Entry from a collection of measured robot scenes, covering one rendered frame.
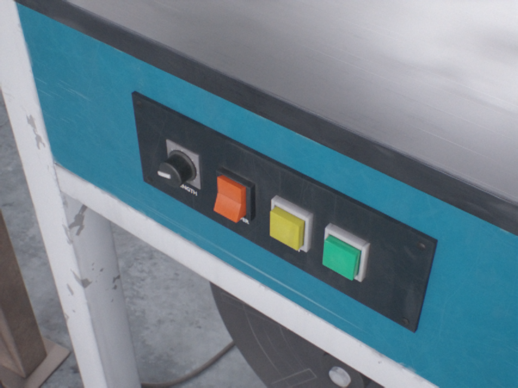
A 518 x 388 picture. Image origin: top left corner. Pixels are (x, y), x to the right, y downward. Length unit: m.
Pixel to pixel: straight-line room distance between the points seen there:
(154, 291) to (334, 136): 0.89
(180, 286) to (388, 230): 0.87
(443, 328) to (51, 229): 0.45
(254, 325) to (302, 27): 0.54
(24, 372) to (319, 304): 0.73
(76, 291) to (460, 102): 0.53
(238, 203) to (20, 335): 0.69
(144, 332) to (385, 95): 0.86
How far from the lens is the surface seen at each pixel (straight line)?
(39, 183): 0.79
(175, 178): 0.57
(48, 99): 0.69
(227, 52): 0.52
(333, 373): 0.90
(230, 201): 0.55
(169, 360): 1.24
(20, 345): 1.20
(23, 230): 1.48
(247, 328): 1.03
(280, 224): 0.53
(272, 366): 1.05
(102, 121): 0.64
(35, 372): 1.26
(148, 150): 0.61
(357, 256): 0.50
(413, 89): 0.49
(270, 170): 0.52
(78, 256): 0.84
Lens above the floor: 1.02
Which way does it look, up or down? 43 degrees down
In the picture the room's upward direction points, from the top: straight up
